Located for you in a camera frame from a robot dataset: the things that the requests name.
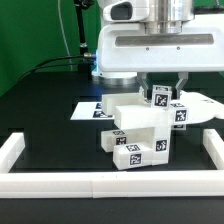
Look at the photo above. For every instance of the white chair seat part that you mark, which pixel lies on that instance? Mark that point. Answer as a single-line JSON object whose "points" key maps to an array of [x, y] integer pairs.
{"points": [[156, 142]]}

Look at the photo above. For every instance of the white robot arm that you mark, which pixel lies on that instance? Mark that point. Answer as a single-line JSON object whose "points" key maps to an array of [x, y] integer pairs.
{"points": [[165, 17]]}

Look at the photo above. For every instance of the white U-shaped obstacle fence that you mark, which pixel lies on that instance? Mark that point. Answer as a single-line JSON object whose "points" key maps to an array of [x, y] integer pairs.
{"points": [[102, 184]]}

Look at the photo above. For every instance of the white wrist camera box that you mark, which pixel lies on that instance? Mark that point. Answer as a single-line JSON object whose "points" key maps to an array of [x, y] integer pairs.
{"points": [[127, 11]]}

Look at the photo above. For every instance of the white tagged cube nut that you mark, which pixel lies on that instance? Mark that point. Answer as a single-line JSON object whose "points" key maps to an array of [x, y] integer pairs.
{"points": [[161, 96], [179, 127]]}

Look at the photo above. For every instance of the black camera stand pole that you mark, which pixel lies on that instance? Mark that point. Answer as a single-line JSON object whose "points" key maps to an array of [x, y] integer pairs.
{"points": [[80, 5]]}

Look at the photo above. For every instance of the white chair backrest frame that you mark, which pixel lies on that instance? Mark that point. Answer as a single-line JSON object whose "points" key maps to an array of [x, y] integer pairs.
{"points": [[131, 111]]}

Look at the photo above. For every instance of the white marker tag sheet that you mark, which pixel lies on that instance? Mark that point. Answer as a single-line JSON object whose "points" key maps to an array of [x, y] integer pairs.
{"points": [[90, 111]]}

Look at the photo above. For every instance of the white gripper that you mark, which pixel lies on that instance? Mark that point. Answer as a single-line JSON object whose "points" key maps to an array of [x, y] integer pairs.
{"points": [[126, 47]]}

